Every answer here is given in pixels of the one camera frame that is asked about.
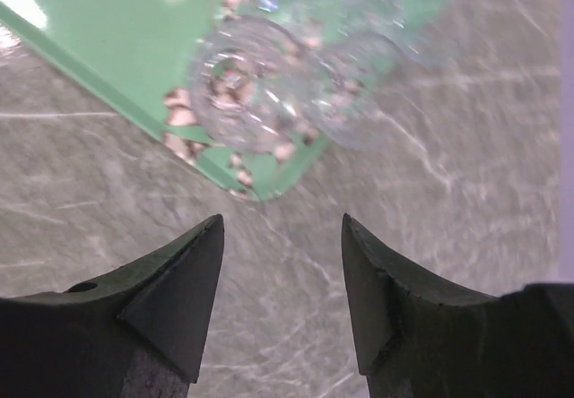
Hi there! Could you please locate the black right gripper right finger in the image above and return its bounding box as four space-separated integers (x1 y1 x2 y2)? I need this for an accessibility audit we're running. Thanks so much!
341 215 573 397

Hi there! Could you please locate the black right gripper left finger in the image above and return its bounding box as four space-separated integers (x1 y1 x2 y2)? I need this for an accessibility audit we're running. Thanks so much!
1 214 224 397

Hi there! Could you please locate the clear faceted drinking glass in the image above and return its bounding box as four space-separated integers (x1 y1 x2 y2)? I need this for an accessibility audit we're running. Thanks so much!
188 16 318 153
240 0 446 59
306 31 400 151

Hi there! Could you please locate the green floral bird tray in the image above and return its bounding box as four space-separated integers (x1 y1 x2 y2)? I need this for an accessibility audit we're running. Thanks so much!
1 0 454 200

